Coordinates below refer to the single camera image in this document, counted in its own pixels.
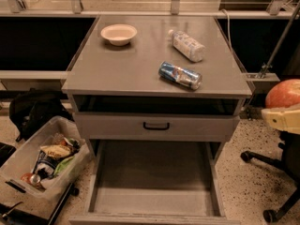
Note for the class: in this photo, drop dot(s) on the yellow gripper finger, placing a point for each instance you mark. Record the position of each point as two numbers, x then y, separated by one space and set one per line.
283 119

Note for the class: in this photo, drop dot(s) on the red apple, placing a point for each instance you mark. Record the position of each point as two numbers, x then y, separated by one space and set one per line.
284 95

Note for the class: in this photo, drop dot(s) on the clear plastic water bottle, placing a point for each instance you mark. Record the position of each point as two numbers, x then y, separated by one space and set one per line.
187 45

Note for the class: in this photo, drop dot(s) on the grey drawer cabinet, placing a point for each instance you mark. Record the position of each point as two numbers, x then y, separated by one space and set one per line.
125 79

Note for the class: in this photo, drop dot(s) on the open grey drawer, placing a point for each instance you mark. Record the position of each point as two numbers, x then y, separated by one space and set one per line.
153 183

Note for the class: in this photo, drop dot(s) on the closed grey drawer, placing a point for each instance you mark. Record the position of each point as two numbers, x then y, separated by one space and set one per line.
129 126

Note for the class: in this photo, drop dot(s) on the black office chair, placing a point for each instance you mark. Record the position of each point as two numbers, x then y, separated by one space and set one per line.
289 163

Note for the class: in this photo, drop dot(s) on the metal support rod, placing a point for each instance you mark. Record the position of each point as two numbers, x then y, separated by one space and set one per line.
261 74

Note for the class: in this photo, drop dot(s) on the blue soda can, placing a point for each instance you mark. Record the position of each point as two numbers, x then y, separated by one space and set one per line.
183 76

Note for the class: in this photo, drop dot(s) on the white bowl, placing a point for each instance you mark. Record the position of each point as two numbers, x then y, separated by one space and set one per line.
119 34

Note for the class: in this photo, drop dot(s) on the green snack bag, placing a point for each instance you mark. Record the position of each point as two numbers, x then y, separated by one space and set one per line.
62 165

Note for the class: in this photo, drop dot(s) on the yellow chip bag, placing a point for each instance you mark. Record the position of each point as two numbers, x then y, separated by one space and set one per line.
56 151

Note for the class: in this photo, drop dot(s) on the blue white snack bag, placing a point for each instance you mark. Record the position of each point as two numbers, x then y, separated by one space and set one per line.
45 165

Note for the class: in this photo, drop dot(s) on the black backpack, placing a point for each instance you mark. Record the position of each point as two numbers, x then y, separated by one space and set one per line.
32 110

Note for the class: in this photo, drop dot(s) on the clear plastic bin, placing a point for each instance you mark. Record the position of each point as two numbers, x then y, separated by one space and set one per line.
40 201

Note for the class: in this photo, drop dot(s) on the silver can in bin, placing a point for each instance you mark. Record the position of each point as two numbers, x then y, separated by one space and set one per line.
35 179

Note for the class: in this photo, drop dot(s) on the black drawer handle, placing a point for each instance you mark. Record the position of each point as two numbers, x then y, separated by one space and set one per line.
163 126

